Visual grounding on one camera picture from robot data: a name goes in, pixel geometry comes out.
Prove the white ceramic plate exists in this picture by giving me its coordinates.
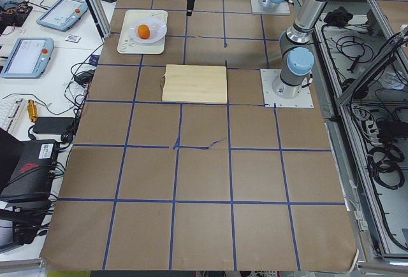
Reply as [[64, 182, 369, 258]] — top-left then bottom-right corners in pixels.
[[129, 17, 167, 44]]

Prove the orange fruit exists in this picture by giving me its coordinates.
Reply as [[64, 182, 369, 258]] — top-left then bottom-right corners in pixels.
[[137, 24, 151, 39]]

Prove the cream bear tray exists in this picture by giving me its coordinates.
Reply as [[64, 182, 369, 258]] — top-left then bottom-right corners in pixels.
[[117, 10, 168, 55]]

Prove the bamboo cutting board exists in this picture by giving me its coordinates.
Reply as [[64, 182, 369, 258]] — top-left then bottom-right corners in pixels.
[[162, 64, 228, 104]]

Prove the far teach pendant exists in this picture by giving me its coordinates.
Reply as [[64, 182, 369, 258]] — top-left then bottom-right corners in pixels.
[[36, 0, 88, 31]]

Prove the teach pendant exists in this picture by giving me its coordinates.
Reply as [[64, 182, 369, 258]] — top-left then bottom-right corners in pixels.
[[36, 0, 88, 31], [1, 38, 54, 79]]

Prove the black cloth item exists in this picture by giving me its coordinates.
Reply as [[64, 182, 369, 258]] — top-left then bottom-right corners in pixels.
[[323, 6, 353, 27]]

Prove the near teach pendant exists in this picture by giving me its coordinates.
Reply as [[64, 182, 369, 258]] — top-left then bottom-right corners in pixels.
[[1, 38, 54, 79]]

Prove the black power adapter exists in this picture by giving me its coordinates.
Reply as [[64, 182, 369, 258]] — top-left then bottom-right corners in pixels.
[[33, 117, 74, 134]]

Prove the yellow metal tool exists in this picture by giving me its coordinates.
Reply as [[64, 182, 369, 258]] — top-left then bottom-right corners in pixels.
[[27, 99, 38, 123]]

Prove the white keyboard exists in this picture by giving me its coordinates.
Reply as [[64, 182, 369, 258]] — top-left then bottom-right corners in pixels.
[[1, 97, 27, 134]]

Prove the black computer box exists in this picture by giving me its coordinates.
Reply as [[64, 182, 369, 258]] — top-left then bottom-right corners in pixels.
[[1, 139, 59, 203]]

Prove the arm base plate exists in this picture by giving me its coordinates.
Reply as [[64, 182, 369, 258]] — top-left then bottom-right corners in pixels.
[[250, 0, 290, 16], [260, 69, 314, 108]]

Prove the aluminium frame post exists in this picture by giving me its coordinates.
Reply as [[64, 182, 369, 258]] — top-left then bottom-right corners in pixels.
[[85, 0, 112, 39]]

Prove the black cable bundle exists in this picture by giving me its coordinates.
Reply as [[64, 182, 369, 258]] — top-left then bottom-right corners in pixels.
[[366, 146, 403, 190]]

